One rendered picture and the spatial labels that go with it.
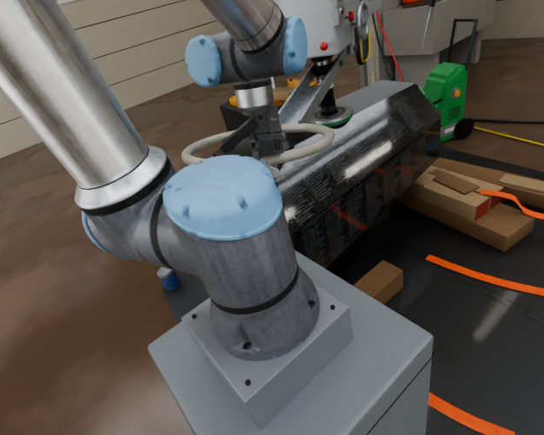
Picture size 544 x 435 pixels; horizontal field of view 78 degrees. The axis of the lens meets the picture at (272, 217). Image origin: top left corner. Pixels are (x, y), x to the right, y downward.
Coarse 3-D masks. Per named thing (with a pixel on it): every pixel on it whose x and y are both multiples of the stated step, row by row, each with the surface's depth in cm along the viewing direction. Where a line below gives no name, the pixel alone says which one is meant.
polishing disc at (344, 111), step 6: (336, 108) 165; (342, 108) 163; (348, 108) 161; (318, 114) 164; (336, 114) 158; (342, 114) 157; (348, 114) 155; (312, 120) 159; (318, 120) 157; (324, 120) 156; (330, 120) 154; (336, 120) 154
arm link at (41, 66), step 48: (0, 0) 33; (48, 0) 37; (0, 48) 35; (48, 48) 37; (48, 96) 38; (96, 96) 42; (48, 144) 43; (96, 144) 43; (144, 144) 50; (96, 192) 46; (144, 192) 47; (96, 240) 55; (144, 240) 48
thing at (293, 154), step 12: (228, 132) 126; (324, 132) 108; (192, 144) 113; (204, 144) 118; (312, 144) 91; (324, 144) 94; (192, 156) 97; (264, 156) 87; (276, 156) 87; (288, 156) 87; (300, 156) 89
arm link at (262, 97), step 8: (256, 88) 76; (264, 88) 76; (272, 88) 79; (240, 96) 77; (248, 96) 76; (256, 96) 76; (264, 96) 77; (272, 96) 79; (240, 104) 79; (248, 104) 77; (256, 104) 77; (264, 104) 78
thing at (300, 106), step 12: (348, 48) 159; (336, 60) 148; (312, 72) 152; (336, 72) 148; (300, 84) 143; (324, 84) 137; (300, 96) 144; (312, 96) 141; (324, 96) 138; (288, 108) 136; (300, 108) 136; (312, 108) 129; (288, 120) 132; (300, 120) 121; (288, 132) 127
